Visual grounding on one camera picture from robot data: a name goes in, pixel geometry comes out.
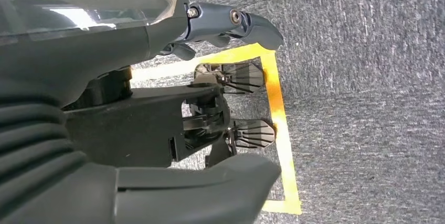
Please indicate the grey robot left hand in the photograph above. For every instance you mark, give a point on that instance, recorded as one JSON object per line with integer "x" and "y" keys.
{"x": 87, "y": 52}

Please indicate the black robot left foot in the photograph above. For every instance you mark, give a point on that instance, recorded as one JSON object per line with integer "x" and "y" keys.
{"x": 243, "y": 76}

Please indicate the black robot leg frame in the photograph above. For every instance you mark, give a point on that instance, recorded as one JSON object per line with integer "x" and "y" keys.
{"x": 132, "y": 128}

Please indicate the yellow floor tape rectangle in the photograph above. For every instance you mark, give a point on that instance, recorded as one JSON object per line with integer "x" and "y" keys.
{"x": 278, "y": 111}

